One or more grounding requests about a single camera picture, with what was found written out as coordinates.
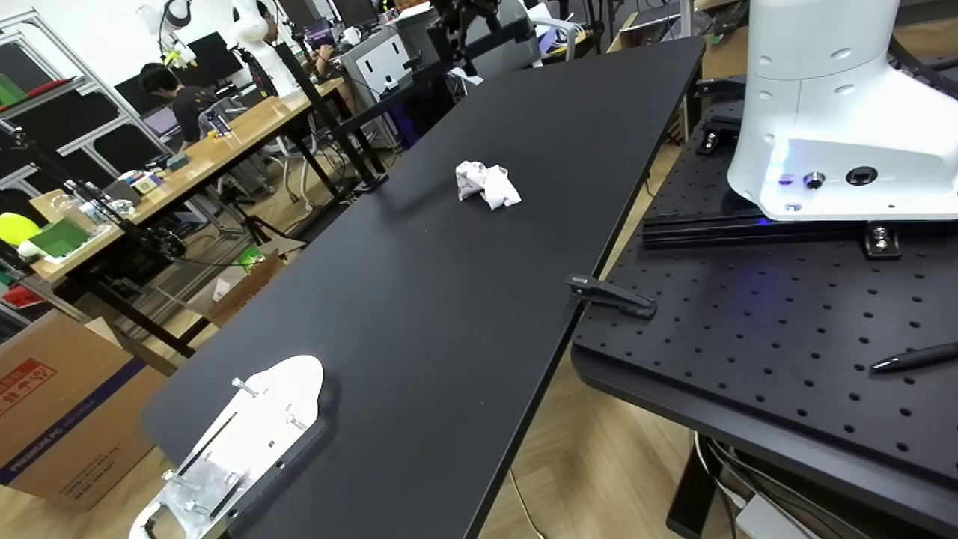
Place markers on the grey metal shelf frame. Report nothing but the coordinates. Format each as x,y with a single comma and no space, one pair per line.
71,120

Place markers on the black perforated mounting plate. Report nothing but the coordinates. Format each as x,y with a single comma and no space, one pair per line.
797,339

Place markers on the black bracket with silver bolt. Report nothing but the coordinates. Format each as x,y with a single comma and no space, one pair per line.
881,240

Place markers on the black aluminium rail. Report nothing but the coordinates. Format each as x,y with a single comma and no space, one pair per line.
719,231

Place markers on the grey cabinet with black slots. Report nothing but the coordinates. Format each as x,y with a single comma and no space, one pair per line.
384,63

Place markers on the long wooden desk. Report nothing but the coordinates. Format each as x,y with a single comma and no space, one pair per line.
198,159

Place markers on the black pen tool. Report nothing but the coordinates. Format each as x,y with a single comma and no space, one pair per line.
914,358

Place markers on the yellow plastic item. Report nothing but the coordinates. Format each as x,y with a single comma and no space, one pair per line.
17,228

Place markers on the white cloth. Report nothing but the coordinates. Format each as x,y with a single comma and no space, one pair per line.
489,186

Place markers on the green tray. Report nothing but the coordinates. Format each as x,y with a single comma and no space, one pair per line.
62,240

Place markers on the black angled frame legs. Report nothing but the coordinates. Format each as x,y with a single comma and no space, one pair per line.
333,120

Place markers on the seated person in dark shirt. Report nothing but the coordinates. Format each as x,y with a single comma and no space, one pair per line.
179,98

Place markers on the black clamp lever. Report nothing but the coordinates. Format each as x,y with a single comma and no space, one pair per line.
613,295

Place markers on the white clear acrylic stand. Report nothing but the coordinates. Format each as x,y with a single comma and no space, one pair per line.
263,422

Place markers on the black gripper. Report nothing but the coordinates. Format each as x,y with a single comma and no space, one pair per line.
469,20

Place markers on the brown cardboard box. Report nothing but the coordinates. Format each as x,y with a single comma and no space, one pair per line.
62,409

